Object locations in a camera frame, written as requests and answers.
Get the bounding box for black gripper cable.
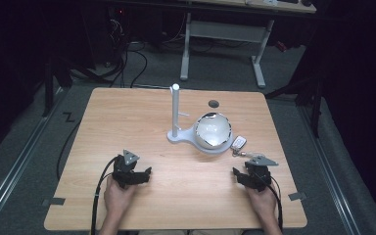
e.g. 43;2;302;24
267;174;284;231
90;156;119;235

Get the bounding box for desk with white legs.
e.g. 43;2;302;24
178;0;318;90

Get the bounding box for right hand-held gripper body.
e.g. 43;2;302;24
241;155;279;193

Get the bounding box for grey tape strip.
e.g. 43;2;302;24
41;197;67;208
287;191;307;202

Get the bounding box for person's right hand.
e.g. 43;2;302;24
245;184;279;219

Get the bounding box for white stand with post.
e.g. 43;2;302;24
166;83;235;156

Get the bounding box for small red object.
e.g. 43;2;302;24
275;40;289;54

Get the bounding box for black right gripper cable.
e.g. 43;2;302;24
267;174;284;231

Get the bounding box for dark computer tower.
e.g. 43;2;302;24
106;4;131;68

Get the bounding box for bundle of black floor cables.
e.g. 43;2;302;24
68;18;150;89

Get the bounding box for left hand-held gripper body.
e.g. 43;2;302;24
112;149;145;189

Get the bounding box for white shiny bowl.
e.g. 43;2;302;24
193;112;234;151

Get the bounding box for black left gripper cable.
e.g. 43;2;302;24
90;156;119;235

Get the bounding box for black metal stand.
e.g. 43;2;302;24
41;53;74;118
263;72;326;139

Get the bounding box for metal floor rail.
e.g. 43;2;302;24
298;106;363;235
0;86;65;229

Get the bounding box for person's left hand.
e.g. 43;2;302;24
103;175;138;217

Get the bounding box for white key fob with chain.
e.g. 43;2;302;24
230;135;266;159

